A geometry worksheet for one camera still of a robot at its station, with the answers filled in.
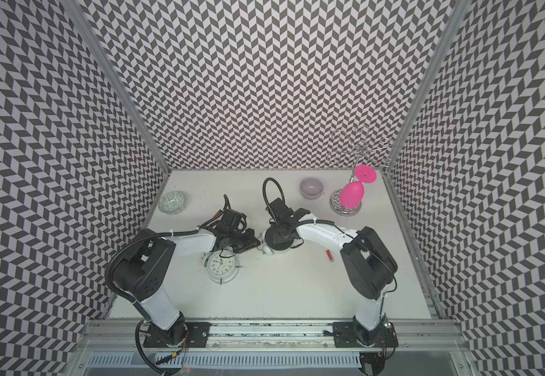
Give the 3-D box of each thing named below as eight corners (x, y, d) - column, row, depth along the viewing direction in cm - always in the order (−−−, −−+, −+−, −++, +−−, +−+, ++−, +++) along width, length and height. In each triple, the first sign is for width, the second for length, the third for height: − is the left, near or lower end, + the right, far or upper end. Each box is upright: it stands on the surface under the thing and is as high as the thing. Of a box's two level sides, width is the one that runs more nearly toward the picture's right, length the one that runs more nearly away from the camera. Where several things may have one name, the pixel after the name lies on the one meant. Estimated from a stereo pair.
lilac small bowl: (304, 202, 107) (305, 195, 103) (298, 187, 113) (298, 180, 109) (324, 197, 109) (325, 190, 105) (316, 182, 115) (317, 175, 111)
